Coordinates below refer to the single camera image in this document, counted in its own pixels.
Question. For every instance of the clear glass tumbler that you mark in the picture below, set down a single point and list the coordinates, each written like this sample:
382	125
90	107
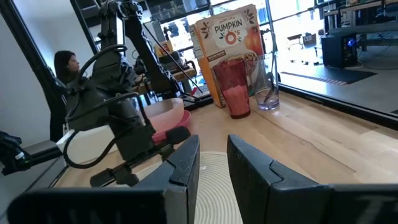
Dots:
267	96

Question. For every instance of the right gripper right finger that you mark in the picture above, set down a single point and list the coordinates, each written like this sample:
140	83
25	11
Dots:
280	199

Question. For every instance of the black gantry post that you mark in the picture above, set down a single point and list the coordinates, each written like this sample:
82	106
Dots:
31	53
84	25

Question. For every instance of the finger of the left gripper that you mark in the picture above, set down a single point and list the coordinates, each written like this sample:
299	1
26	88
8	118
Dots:
113	178
177	135

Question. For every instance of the black computer tower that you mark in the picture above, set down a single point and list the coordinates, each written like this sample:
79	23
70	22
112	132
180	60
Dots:
337	51

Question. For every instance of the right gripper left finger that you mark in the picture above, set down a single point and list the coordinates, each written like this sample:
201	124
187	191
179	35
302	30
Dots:
174	199

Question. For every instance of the white plastic bin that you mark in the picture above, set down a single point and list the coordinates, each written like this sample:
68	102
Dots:
90	143

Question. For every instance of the peach plastic bowl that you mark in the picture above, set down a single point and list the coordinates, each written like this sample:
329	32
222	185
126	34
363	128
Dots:
164	115

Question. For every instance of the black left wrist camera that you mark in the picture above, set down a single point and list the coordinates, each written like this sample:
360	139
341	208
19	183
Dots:
87	105

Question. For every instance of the black clamp device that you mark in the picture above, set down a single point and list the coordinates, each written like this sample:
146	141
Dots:
12	155

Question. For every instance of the black table frame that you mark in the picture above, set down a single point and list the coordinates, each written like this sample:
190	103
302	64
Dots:
342	106

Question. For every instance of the person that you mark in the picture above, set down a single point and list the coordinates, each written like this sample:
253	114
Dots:
66	67

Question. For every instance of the orange pumpkin cereal box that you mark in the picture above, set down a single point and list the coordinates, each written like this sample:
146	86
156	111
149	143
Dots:
224	37

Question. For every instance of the red faceted plastic tumbler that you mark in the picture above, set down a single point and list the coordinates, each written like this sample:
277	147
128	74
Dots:
234	93

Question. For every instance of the white round plate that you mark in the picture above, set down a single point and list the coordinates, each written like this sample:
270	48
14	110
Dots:
214	193

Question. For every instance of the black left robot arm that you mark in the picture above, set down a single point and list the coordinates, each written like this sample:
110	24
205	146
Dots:
146	46

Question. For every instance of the black striped floor mat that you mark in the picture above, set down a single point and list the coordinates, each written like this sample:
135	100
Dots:
335	76

